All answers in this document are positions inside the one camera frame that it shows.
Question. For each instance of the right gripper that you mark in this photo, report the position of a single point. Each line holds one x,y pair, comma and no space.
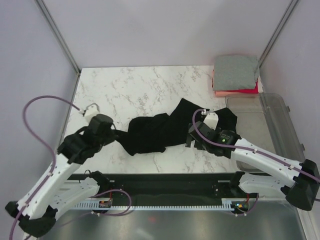
188,140

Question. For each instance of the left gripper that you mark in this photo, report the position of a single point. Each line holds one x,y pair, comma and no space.
111,139

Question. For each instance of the black t-shirt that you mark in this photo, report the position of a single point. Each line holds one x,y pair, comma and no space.
147,134

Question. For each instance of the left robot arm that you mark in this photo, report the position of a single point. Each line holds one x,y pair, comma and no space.
37,212

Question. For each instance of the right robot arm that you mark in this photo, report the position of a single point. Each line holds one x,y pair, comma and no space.
298,182

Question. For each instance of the folded peach t-shirt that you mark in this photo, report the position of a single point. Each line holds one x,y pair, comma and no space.
228,92

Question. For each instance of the clear plastic bin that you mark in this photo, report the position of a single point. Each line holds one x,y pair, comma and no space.
263,119

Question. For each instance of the folded grey t-shirt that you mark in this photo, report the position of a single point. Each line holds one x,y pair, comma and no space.
235,72

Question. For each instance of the folded red t-shirt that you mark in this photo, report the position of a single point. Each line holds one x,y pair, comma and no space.
248,91

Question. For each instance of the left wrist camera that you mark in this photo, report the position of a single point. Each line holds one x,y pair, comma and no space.
90,111

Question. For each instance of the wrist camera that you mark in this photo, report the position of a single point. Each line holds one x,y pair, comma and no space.
90,111
211,119

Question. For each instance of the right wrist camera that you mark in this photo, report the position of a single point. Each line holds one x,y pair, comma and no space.
211,119

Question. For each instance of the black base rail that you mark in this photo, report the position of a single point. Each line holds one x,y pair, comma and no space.
174,188

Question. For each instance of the white slotted cable duct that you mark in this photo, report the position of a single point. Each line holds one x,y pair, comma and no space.
225,204

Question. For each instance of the left aluminium frame post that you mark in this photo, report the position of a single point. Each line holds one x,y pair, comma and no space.
58,35

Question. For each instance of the aluminium frame post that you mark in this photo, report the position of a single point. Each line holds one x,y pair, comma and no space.
58,35
278,30

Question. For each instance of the right aluminium frame post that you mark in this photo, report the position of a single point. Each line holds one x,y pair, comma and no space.
278,30

